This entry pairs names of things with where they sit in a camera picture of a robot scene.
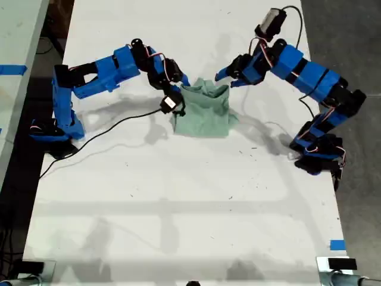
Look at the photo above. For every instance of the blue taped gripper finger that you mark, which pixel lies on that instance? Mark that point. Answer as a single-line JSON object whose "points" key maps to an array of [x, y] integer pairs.
{"points": [[224, 74], [176, 88], [184, 80], [238, 83]]}

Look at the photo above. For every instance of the pale green T-shirt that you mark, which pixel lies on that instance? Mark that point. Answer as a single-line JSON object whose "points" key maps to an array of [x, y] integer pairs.
{"points": [[205, 113]]}

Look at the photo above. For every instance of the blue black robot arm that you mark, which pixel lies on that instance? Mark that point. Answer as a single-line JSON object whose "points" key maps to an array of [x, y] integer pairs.
{"points": [[312, 76], [125, 64]]}

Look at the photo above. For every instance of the black table clamp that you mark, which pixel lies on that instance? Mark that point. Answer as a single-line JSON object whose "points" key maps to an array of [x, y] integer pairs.
{"points": [[337, 180]]}

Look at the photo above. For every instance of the long blue tape strip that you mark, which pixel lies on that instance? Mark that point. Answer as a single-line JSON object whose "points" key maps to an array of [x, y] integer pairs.
{"points": [[13, 69]]}

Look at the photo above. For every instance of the pale side table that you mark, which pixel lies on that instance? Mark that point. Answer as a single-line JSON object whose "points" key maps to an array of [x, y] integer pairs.
{"points": [[15, 32]]}

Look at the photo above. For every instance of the short blue tape piece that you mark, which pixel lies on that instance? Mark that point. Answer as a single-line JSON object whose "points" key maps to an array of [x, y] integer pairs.
{"points": [[337, 245]]}

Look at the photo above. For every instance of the small dark round object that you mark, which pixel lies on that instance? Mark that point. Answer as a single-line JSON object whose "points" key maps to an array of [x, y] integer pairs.
{"points": [[193, 283]]}

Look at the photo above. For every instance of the small black box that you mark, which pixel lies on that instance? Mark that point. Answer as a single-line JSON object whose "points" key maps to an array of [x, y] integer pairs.
{"points": [[31, 267], [342, 264]]}

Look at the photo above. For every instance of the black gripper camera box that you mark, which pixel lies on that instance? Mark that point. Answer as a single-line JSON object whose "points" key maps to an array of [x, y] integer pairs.
{"points": [[169, 103], [271, 22]]}

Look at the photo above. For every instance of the metal bracket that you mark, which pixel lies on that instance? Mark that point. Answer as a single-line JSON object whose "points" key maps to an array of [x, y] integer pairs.
{"points": [[49, 272], [323, 274]]}

